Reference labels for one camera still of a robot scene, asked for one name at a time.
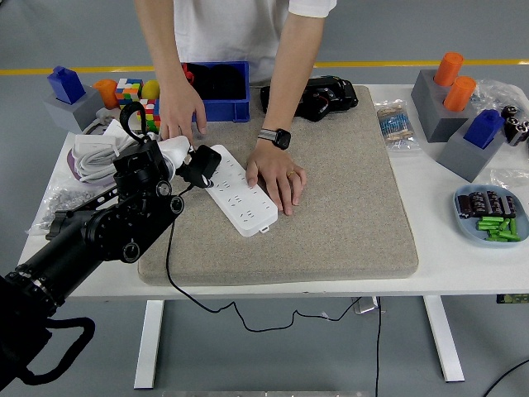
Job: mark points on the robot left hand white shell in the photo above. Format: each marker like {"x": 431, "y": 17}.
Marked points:
{"x": 175, "y": 149}

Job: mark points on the yellow ball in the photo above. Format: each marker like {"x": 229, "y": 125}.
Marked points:
{"x": 151, "y": 89}

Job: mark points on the clear bag of resistors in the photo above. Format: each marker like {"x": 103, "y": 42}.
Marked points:
{"x": 396, "y": 124}

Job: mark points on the white switch panel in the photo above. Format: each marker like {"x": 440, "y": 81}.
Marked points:
{"x": 111, "y": 130}

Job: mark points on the grey-brown mat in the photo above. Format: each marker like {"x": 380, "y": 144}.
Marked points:
{"x": 330, "y": 207}

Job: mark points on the black electronic device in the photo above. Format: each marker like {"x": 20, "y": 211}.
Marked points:
{"x": 339, "y": 97}

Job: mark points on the small rubik's cube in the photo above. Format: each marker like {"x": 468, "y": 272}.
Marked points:
{"x": 152, "y": 118}

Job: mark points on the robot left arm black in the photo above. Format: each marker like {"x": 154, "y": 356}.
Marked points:
{"x": 103, "y": 231}

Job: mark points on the clear bag of screws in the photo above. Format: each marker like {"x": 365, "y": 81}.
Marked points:
{"x": 62, "y": 198}

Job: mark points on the person's right forearm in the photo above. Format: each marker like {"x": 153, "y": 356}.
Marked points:
{"x": 161, "y": 49}

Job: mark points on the black fabric pouch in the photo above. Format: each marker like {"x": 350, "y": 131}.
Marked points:
{"x": 219, "y": 82}

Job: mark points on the blue-grey plate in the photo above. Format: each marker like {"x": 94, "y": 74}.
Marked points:
{"x": 465, "y": 231}

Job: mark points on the black pouch with red trim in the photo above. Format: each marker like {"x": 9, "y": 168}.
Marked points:
{"x": 189, "y": 76}

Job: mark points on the white power strip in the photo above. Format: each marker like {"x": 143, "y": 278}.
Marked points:
{"x": 248, "y": 207}

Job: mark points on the large rubik's cube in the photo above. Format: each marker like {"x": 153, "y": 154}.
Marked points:
{"x": 129, "y": 92}

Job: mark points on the blue plastic bin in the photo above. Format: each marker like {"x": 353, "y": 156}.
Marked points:
{"x": 231, "y": 109}

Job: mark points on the person's right hand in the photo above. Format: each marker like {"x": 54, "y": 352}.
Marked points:
{"x": 179, "y": 109}

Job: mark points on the green battery cell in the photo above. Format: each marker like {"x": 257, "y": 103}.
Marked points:
{"x": 502, "y": 236}
{"x": 489, "y": 220}
{"x": 504, "y": 225}
{"x": 513, "y": 227}
{"x": 487, "y": 226}

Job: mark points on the blue house-shaped block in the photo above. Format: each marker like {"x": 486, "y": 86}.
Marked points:
{"x": 483, "y": 128}
{"x": 66, "y": 84}

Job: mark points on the grey two-hole block holder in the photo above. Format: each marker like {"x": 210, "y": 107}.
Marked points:
{"x": 434, "y": 120}

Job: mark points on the person's left hand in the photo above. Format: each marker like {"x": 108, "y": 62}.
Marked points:
{"x": 279, "y": 167}

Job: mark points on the green circuit board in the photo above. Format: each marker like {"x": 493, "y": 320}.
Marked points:
{"x": 514, "y": 298}

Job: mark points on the black cylinder silver cap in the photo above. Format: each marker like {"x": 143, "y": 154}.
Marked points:
{"x": 525, "y": 130}
{"x": 509, "y": 112}
{"x": 514, "y": 128}

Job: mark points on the person's torso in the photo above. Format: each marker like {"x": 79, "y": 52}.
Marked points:
{"x": 231, "y": 33}

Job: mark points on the clear plastic bag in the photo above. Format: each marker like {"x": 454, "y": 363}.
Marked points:
{"x": 496, "y": 93}
{"x": 512, "y": 178}

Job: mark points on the grey single-slot block holder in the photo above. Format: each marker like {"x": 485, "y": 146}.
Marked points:
{"x": 463, "y": 161}
{"x": 70, "y": 113}

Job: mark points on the black wristwatch striped band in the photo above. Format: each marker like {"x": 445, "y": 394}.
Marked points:
{"x": 281, "y": 138}

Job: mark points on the silver bracket under table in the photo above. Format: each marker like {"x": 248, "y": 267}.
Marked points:
{"x": 368, "y": 305}

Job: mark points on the white table leg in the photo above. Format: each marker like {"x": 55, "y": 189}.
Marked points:
{"x": 444, "y": 339}
{"x": 149, "y": 343}

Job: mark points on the orange plastic cylinder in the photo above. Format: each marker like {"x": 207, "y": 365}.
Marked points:
{"x": 458, "y": 95}
{"x": 108, "y": 93}
{"x": 448, "y": 68}

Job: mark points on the person's left forearm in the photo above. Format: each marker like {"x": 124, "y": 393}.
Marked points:
{"x": 295, "y": 70}

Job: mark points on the black electrolytic capacitor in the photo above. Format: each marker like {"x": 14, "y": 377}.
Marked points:
{"x": 494, "y": 203}
{"x": 509, "y": 206}
{"x": 463, "y": 207}
{"x": 478, "y": 204}

